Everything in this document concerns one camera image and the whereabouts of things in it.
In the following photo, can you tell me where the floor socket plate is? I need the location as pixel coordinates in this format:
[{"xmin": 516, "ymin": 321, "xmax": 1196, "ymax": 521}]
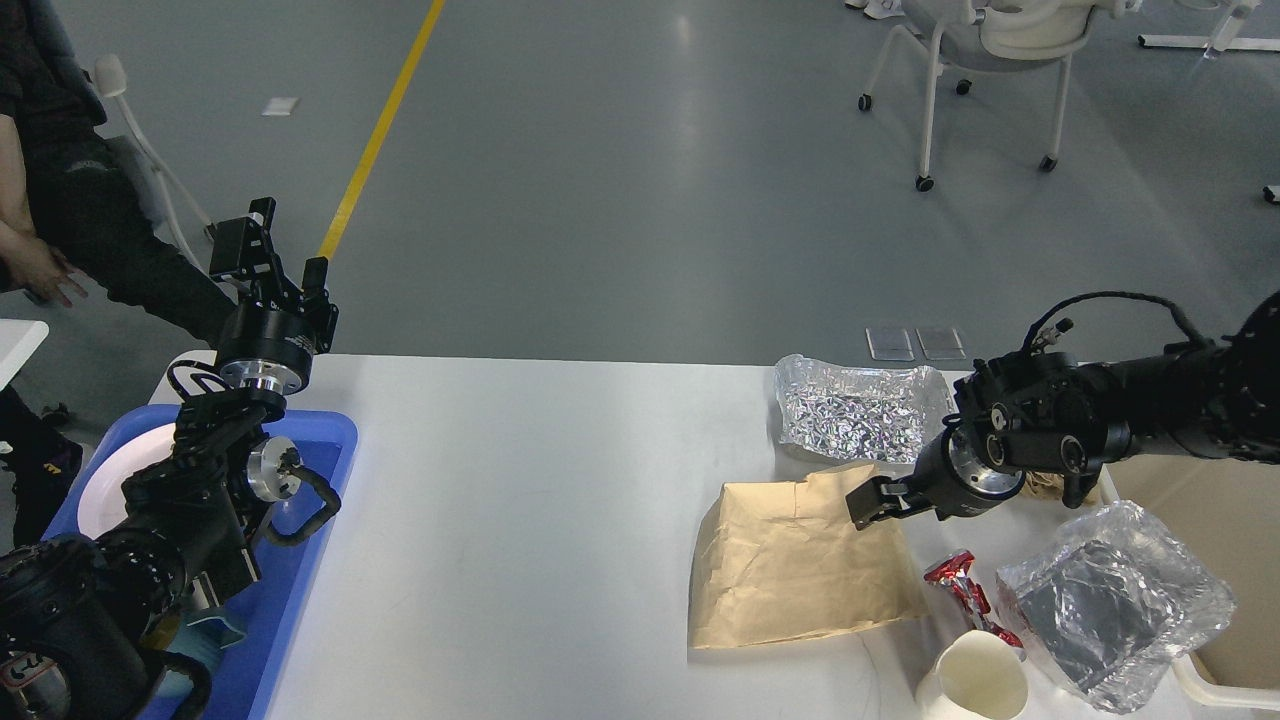
[
  {"xmin": 915, "ymin": 327, "xmax": 968, "ymax": 361},
  {"xmin": 865, "ymin": 327, "xmax": 915, "ymax": 363}
]

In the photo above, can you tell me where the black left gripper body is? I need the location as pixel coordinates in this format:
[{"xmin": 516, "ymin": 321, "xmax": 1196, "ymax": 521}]
[{"xmin": 214, "ymin": 299, "xmax": 339, "ymax": 393}]

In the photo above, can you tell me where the beige plastic bin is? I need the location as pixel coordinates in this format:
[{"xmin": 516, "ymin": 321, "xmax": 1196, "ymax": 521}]
[{"xmin": 1103, "ymin": 456, "xmax": 1279, "ymax": 719}]

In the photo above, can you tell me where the teal mug yellow inside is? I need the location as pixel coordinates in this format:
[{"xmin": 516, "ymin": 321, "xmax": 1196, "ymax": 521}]
[{"xmin": 152, "ymin": 612, "xmax": 248, "ymax": 717}]

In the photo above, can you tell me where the red snack wrapper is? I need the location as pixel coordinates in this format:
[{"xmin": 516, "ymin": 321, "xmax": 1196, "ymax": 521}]
[{"xmin": 922, "ymin": 550, "xmax": 1027, "ymax": 661}]

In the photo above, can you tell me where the pink plate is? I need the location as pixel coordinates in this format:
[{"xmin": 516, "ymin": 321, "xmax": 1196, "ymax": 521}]
[{"xmin": 76, "ymin": 423, "xmax": 301, "ymax": 541}]

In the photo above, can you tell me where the aluminium foil sheet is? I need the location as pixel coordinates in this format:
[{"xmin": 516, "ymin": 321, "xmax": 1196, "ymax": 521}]
[{"xmin": 774, "ymin": 354, "xmax": 955, "ymax": 464}]

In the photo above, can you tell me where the right floor socket plate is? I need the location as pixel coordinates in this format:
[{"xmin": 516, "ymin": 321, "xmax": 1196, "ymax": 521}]
[{"xmin": 915, "ymin": 327, "xmax": 968, "ymax": 361}]

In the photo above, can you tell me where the white office chair left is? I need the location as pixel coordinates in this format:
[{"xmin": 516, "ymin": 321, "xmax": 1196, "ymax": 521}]
[{"xmin": 26, "ymin": 0, "xmax": 216, "ymax": 272}]

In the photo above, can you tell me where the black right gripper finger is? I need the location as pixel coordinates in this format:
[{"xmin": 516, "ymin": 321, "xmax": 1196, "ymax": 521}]
[
  {"xmin": 855, "ymin": 489, "xmax": 934, "ymax": 530},
  {"xmin": 846, "ymin": 477, "xmax": 925, "ymax": 516}
]

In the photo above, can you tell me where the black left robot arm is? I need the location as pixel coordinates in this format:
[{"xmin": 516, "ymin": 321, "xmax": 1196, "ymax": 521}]
[{"xmin": 1, "ymin": 197, "xmax": 340, "ymax": 719}]

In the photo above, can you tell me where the white paper on floor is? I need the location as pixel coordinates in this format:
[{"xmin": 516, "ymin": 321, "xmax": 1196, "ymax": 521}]
[{"xmin": 261, "ymin": 97, "xmax": 300, "ymax": 117}]

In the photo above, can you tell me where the white office chair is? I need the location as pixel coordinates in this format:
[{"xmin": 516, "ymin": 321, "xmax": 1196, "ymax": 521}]
[
  {"xmin": 858, "ymin": 1, "xmax": 1140, "ymax": 193},
  {"xmin": 26, "ymin": 0, "xmax": 216, "ymax": 272}
]

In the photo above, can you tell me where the left floor socket plate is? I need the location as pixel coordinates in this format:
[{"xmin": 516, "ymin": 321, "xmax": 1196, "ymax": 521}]
[{"xmin": 865, "ymin": 327, "xmax": 915, "ymax": 363}]

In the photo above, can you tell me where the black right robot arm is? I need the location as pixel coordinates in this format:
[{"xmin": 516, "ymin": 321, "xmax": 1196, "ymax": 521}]
[{"xmin": 845, "ymin": 296, "xmax": 1279, "ymax": 530}]

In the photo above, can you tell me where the person's hand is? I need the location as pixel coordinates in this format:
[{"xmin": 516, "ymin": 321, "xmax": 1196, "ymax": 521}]
[{"xmin": 1, "ymin": 227, "xmax": 88, "ymax": 307}]

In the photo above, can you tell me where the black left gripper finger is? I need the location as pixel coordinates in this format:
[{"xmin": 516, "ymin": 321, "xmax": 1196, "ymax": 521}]
[
  {"xmin": 300, "ymin": 256, "xmax": 335, "ymax": 322},
  {"xmin": 207, "ymin": 197, "xmax": 302, "ymax": 313}
]

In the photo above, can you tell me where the foil tray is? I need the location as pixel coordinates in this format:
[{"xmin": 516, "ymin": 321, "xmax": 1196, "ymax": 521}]
[{"xmin": 996, "ymin": 500, "xmax": 1236, "ymax": 715}]

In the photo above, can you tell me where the white table base far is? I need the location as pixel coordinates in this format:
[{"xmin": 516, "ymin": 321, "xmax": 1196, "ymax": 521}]
[{"xmin": 1135, "ymin": 1, "xmax": 1279, "ymax": 60}]

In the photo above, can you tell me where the brown paper ball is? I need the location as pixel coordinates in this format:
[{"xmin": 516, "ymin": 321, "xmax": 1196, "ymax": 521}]
[{"xmin": 1020, "ymin": 471, "xmax": 1066, "ymax": 503}]

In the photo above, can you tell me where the person's bare forearm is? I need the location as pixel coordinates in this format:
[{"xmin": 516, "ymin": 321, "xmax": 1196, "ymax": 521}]
[{"xmin": 1, "ymin": 115, "xmax": 35, "ymax": 252}]

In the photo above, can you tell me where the white office chair right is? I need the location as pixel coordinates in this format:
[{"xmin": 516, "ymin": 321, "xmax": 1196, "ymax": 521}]
[{"xmin": 858, "ymin": 1, "xmax": 1140, "ymax": 193}]

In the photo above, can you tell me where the brown paper bag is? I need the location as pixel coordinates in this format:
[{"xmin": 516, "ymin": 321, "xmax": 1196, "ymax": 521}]
[{"xmin": 687, "ymin": 461, "xmax": 928, "ymax": 650}]

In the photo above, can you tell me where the seated person in black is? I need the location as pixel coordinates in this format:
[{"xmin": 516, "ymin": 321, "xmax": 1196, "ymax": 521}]
[{"xmin": 0, "ymin": 0, "xmax": 241, "ymax": 471}]

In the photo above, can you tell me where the blue plastic tray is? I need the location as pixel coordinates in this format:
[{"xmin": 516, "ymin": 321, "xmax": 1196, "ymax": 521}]
[{"xmin": 45, "ymin": 404, "xmax": 358, "ymax": 719}]

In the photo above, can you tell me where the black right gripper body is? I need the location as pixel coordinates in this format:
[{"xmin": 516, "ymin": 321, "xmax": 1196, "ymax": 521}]
[{"xmin": 911, "ymin": 428, "xmax": 1025, "ymax": 520}]

